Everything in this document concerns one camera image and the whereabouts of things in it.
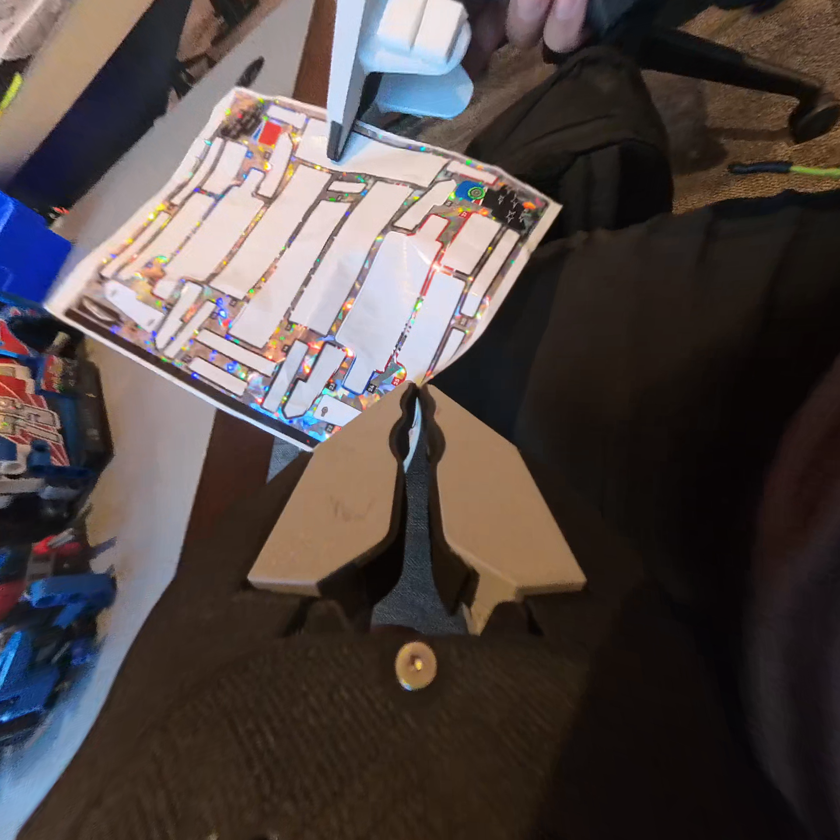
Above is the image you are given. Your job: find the black office chair base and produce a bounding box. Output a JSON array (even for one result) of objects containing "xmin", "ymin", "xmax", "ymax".
[{"xmin": 630, "ymin": 26, "xmax": 840, "ymax": 145}]

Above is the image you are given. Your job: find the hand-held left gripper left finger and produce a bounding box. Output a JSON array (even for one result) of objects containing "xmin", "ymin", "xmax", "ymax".
[{"xmin": 247, "ymin": 382, "xmax": 420, "ymax": 599}]

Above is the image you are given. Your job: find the person's right hand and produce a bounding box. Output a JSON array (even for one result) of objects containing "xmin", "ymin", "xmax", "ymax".
[{"xmin": 471, "ymin": 0, "xmax": 593, "ymax": 74}]

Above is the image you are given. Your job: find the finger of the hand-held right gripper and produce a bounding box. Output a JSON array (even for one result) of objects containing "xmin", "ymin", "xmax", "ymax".
[
  {"xmin": 357, "ymin": 67, "xmax": 475, "ymax": 140},
  {"xmin": 326, "ymin": 0, "xmax": 472, "ymax": 164}
]

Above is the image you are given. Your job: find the dark blue panel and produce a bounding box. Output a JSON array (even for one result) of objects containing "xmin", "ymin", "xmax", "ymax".
[{"xmin": 7, "ymin": 0, "xmax": 194, "ymax": 211}]

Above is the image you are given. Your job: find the holographic sticker sheet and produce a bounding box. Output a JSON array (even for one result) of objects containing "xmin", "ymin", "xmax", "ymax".
[{"xmin": 45, "ymin": 87, "xmax": 564, "ymax": 454}]

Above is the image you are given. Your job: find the black backpack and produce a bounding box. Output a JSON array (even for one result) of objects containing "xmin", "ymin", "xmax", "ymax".
[{"xmin": 465, "ymin": 46, "xmax": 675, "ymax": 232}]

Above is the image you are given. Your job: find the person's brown shirt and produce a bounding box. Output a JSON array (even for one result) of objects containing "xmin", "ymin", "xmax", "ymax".
[{"xmin": 742, "ymin": 367, "xmax": 840, "ymax": 840}]

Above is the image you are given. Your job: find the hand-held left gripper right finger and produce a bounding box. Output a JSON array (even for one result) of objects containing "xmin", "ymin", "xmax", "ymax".
[{"xmin": 422, "ymin": 384, "xmax": 588, "ymax": 635}]

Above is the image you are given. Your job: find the red toy car model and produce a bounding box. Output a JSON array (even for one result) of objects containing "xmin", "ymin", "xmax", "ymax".
[{"xmin": 0, "ymin": 295, "xmax": 118, "ymax": 746}]

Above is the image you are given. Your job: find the thin yellow green stick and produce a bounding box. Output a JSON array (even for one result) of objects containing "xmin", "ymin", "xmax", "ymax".
[{"xmin": 728, "ymin": 161, "xmax": 840, "ymax": 181}]

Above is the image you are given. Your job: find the blue plastic bin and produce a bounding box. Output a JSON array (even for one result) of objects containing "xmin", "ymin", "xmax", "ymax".
[{"xmin": 0, "ymin": 190, "xmax": 72, "ymax": 303}]

